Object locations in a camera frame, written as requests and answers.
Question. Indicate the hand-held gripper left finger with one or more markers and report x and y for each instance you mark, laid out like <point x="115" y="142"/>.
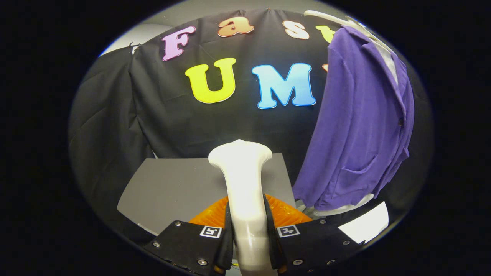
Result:
<point x="228" y="249"/>

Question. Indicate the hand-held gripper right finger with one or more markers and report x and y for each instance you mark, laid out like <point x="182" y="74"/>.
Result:
<point x="273" y="249"/>

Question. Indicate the white garment steamer head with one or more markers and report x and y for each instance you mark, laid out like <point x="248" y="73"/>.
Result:
<point x="243" y="184"/>

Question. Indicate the white plastic clothes hanger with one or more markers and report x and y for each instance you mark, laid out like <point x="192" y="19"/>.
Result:
<point x="322" y="14"/>

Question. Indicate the grey top white cabinet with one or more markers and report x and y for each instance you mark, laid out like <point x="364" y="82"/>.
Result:
<point x="172" y="191"/>

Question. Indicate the white flat board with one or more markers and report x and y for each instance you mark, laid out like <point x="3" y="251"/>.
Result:
<point x="368" y="226"/>

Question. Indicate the black backdrop cloth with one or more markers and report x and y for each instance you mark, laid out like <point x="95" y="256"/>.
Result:
<point x="172" y="122"/>

